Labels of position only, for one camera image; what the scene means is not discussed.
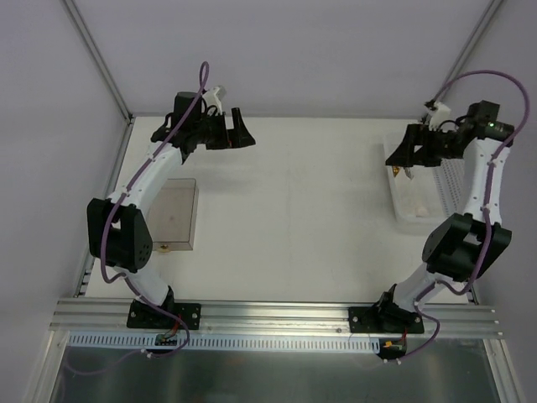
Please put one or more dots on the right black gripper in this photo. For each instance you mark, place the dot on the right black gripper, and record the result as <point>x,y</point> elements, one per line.
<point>418,143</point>

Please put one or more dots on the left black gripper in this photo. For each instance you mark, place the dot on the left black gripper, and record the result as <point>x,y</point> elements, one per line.
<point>228,132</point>

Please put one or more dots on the white paper napkin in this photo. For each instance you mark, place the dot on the white paper napkin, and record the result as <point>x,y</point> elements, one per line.
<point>419,198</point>

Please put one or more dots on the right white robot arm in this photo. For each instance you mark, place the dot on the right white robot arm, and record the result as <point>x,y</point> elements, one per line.
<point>465,245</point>

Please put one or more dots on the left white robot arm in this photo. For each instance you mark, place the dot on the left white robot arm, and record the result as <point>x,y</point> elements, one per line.
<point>118,232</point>

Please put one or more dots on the white perforated plastic basket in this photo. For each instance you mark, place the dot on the white perforated plastic basket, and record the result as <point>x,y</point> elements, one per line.
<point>449,181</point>

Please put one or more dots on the clear plastic utensil tray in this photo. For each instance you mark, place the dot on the clear plastic utensil tray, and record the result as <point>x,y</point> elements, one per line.
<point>172,216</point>

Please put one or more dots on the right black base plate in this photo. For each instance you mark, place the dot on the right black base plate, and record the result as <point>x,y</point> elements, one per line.
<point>361,319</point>

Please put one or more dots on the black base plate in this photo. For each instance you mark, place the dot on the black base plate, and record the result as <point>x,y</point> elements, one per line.
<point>189,312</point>
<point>361,319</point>

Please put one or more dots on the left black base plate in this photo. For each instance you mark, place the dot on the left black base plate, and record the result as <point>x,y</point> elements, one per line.
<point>189,312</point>

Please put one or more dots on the white slotted cable duct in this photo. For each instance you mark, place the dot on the white slotted cable duct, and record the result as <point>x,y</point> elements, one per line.
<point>155,341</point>

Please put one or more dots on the aluminium mounting rail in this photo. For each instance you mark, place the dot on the aluminium mounting rail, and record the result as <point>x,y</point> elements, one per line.
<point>275,318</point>

